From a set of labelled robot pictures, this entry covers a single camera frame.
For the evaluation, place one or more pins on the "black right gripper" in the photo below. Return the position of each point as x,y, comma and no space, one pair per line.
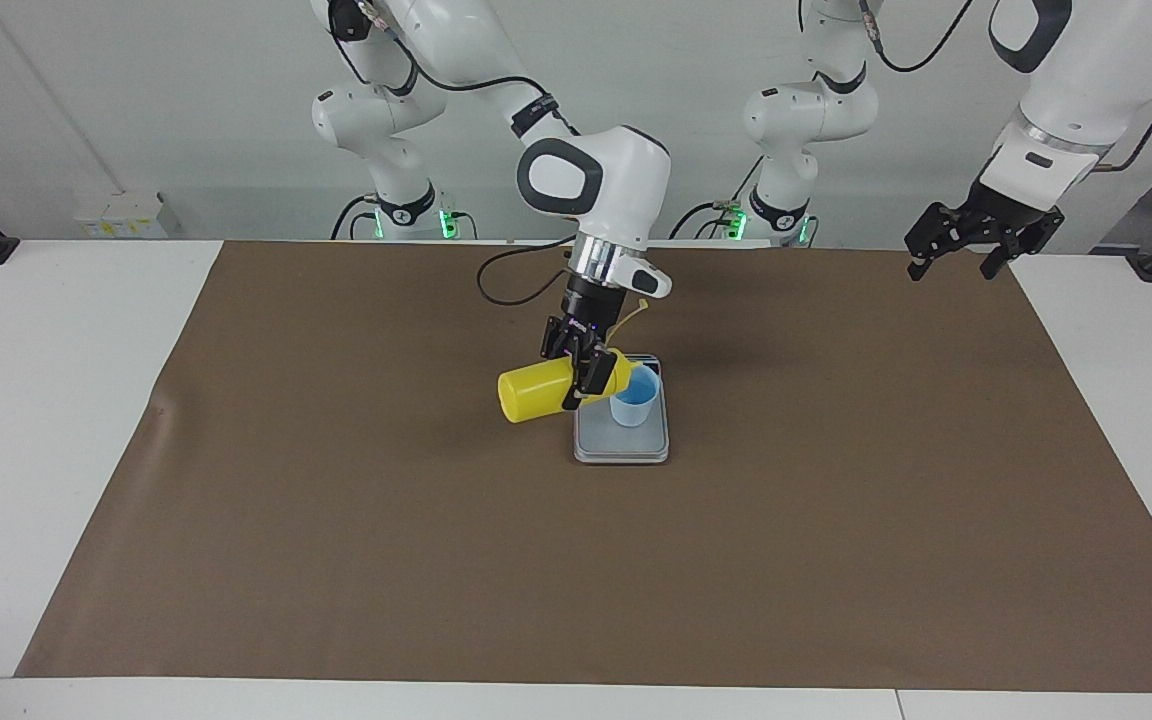
593,305

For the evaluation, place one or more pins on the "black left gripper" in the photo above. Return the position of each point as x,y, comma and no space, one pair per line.
1001,215

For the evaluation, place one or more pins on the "yellow squeeze bottle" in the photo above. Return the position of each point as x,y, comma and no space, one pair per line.
531,392

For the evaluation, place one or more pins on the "light blue plastic cup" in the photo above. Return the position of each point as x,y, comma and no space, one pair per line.
631,408

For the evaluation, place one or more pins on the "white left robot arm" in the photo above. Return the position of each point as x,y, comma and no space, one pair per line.
806,110

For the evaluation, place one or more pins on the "silver digital kitchen scale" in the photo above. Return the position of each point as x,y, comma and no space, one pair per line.
621,445

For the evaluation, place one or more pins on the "brown paper table mat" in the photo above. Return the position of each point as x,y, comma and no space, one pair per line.
586,580

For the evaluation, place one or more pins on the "pale yellow wall socket box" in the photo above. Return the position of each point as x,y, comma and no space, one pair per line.
116,215

